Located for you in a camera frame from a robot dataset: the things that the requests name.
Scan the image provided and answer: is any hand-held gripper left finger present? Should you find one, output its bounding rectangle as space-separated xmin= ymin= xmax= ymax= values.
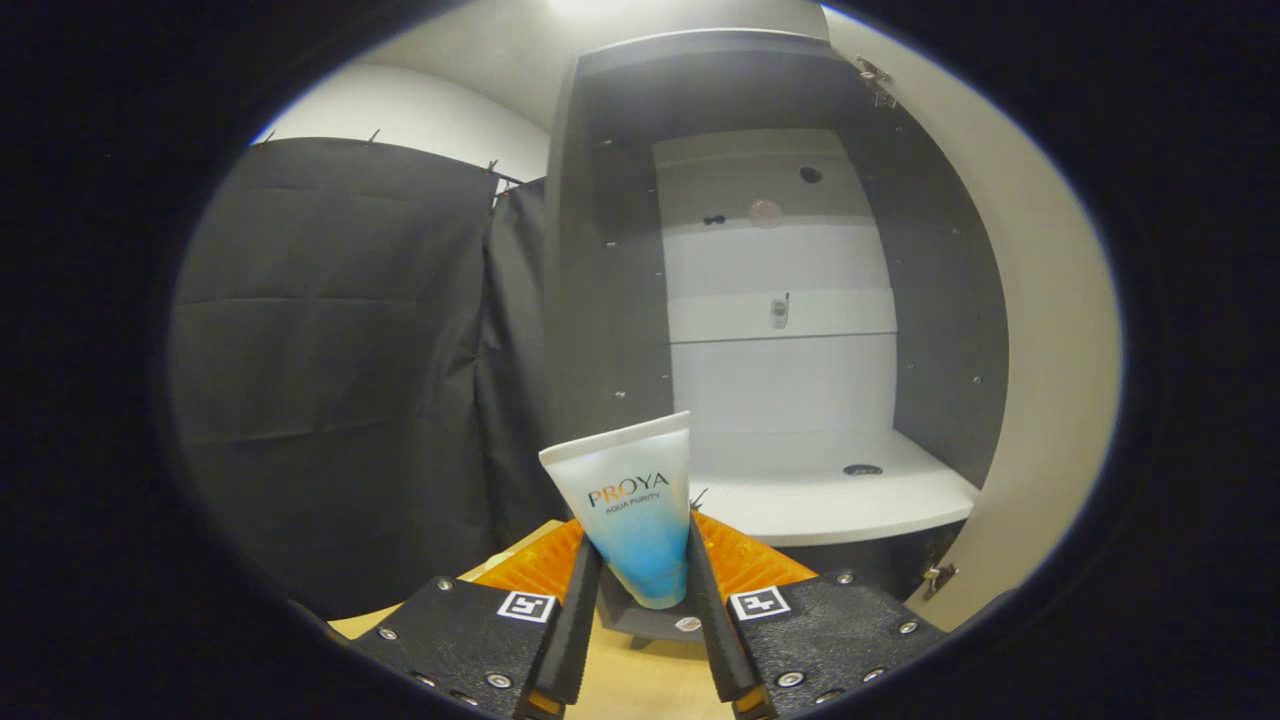
xmin=350 ymin=518 xmax=604 ymax=720

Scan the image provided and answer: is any white and blue tube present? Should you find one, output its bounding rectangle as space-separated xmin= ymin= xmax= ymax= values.
xmin=538 ymin=411 xmax=693 ymax=610

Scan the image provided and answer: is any grey cabinet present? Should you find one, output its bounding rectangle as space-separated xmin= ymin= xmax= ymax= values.
xmin=543 ymin=27 xmax=1011 ymax=646

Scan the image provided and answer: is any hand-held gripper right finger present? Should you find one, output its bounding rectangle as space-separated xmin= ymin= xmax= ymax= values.
xmin=687 ymin=511 xmax=948 ymax=720

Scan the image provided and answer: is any beige cabinet door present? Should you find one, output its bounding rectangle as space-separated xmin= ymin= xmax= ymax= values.
xmin=820 ymin=5 xmax=1123 ymax=633

